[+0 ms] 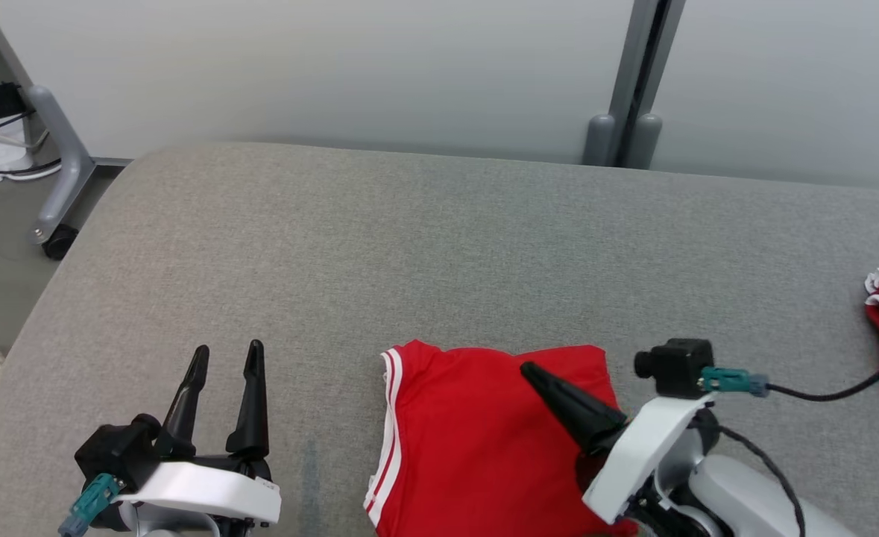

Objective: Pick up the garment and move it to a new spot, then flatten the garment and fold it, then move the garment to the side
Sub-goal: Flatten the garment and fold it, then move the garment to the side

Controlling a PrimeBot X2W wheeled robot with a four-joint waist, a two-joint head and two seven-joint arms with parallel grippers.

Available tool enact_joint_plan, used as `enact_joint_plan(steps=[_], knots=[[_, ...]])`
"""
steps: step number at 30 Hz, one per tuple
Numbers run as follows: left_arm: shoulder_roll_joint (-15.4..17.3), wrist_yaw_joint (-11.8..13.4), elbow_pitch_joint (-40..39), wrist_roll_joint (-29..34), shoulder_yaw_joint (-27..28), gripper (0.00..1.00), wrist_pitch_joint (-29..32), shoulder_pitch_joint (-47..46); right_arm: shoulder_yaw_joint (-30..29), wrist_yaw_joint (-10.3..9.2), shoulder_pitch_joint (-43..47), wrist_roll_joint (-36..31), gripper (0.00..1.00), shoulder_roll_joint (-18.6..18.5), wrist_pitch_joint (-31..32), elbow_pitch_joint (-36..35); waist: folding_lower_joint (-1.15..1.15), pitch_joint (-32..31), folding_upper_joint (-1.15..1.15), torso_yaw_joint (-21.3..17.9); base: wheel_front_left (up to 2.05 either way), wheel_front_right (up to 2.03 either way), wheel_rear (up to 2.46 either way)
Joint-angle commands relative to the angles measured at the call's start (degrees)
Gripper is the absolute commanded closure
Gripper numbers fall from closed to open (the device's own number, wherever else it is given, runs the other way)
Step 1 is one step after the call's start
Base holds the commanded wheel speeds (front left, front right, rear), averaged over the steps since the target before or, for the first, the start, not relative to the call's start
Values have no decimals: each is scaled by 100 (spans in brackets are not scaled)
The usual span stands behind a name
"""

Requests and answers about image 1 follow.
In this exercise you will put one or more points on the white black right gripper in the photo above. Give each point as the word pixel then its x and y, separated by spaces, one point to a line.
pixel 644 447

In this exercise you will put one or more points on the grey metal frame leg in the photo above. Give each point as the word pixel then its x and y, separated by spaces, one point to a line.
pixel 62 149

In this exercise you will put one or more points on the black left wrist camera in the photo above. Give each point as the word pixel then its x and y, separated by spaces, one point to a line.
pixel 115 451

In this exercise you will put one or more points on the grey metal partition post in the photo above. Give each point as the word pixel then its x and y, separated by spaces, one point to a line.
pixel 633 82

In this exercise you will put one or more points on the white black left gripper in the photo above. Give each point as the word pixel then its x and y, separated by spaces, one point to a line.
pixel 200 492

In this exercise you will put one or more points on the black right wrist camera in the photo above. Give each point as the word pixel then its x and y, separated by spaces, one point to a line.
pixel 678 365

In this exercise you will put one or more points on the black caster wheel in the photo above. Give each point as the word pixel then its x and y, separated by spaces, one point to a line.
pixel 59 242

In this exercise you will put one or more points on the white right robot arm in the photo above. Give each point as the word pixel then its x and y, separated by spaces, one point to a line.
pixel 745 500

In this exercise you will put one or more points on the black power adapter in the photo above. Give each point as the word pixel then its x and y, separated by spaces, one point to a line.
pixel 4 98

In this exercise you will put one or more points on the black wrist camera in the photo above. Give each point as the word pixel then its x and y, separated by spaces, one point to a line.
pixel 115 451
pixel 678 365

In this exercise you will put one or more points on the red white Bulls jersey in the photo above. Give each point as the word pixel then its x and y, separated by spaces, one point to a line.
pixel 476 447

